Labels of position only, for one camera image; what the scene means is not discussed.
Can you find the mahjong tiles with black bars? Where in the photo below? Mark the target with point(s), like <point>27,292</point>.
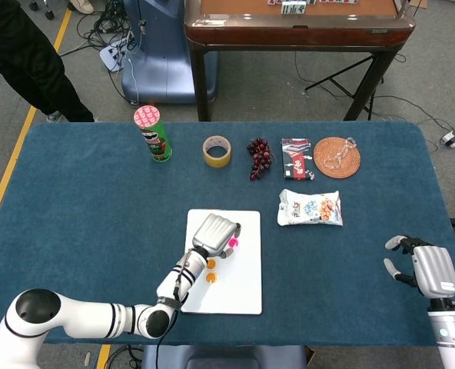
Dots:
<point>293,8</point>

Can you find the white snack bag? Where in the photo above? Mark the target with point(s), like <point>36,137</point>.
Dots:
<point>308,209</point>

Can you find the dark red grape bunch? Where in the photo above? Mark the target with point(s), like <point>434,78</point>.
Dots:
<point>260,157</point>

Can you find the blue felt tablecloth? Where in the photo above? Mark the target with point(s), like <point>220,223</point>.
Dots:
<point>77,192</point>

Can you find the orange button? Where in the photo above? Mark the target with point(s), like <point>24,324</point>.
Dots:
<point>212,264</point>
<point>212,276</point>

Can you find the black red snack box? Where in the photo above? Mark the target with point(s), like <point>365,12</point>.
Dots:
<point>296,161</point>

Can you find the round woven rattan coaster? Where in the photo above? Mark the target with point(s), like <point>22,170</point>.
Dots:
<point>327,146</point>

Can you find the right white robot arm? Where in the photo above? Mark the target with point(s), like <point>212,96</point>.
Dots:
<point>452,338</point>

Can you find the blue machine base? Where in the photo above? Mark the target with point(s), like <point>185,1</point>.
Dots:
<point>162,57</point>

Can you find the mahjong tiles with red marks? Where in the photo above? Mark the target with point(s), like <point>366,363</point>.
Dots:
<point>339,1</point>
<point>274,2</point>

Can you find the white rectangular board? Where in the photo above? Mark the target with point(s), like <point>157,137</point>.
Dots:
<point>246,276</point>

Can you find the standing person in black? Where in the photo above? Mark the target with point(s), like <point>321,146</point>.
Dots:
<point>27,65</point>

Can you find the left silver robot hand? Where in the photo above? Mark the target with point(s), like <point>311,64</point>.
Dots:
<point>212,234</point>

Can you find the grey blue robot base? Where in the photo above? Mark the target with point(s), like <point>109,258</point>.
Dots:
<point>223,357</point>

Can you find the brown mahjong table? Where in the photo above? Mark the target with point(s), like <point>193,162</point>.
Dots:
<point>296,36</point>

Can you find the white power strip with plugs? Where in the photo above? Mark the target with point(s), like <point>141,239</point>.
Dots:
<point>114,54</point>

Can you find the green Pringles can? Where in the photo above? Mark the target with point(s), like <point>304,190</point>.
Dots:
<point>158,142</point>

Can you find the pink button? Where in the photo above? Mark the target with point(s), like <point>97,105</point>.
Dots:
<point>234,243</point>

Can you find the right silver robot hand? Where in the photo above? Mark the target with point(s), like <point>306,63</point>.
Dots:
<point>435,269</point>

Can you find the cardboard box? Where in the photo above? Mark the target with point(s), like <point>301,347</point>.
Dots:
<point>417,5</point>

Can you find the yellow tape roll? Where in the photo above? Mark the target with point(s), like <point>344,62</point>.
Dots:
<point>218,161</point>

